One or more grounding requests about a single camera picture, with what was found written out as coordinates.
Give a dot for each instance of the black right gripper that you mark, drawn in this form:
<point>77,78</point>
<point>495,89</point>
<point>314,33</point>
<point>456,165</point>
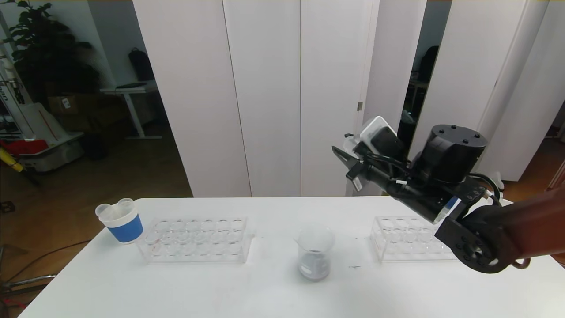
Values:
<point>355,176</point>

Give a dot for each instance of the blue pigment test tube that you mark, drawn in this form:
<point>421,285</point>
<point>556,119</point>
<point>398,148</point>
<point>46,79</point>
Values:
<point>126,203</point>

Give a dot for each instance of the red pigment test tube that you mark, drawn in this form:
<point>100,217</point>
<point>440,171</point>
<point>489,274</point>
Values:
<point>104,211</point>

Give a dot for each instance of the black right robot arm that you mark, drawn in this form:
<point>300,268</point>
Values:
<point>463,176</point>

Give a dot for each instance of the clear glass beaker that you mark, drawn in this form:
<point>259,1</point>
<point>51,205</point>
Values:
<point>315,256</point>

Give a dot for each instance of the clear acrylic test tube rack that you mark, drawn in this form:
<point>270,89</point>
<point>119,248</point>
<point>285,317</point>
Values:
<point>198,255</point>
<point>401,251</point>

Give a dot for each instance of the white partition panel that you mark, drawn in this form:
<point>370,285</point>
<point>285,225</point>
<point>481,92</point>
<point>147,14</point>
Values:
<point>190,88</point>
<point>459,66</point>
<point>331,88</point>
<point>388,66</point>
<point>529,110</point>
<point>507,79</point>
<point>269,88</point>

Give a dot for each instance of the black chair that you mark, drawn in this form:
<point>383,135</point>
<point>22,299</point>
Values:
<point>428,64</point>

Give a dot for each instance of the white partition foot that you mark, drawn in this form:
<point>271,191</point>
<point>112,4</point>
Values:
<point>499,179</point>

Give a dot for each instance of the black backpack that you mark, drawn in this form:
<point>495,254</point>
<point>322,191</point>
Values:
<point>141,66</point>

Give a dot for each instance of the white standing desk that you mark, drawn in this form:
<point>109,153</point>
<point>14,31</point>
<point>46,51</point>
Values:
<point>128,91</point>

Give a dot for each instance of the blue and white paper cup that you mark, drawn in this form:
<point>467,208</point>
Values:
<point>127,230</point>

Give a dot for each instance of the black bin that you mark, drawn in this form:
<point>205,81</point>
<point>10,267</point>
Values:
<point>97,147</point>

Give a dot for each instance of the brown cardboard box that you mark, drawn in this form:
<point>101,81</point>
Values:
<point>75,105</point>

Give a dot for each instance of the grey plastic crate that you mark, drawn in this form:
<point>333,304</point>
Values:
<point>57,159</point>

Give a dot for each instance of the white flat board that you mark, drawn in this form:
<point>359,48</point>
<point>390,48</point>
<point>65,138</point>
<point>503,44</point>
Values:
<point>44,123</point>

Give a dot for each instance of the dark green potted plant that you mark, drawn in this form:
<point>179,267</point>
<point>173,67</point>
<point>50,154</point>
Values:
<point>48,57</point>

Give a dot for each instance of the red plastic item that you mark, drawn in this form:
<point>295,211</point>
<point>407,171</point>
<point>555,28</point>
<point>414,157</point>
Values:
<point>26,147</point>

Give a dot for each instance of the metal chair base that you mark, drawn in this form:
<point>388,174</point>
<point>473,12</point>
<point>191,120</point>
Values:
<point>31,280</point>

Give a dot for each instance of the dark floor socket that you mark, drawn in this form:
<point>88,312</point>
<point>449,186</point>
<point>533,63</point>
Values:
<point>7,206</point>

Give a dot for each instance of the white upright machine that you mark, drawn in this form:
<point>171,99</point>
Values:
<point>9,97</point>

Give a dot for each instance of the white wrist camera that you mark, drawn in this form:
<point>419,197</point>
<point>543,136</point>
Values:
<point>382,134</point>

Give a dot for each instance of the transparent acrylic frame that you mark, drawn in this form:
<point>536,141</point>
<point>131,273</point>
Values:
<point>558,176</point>

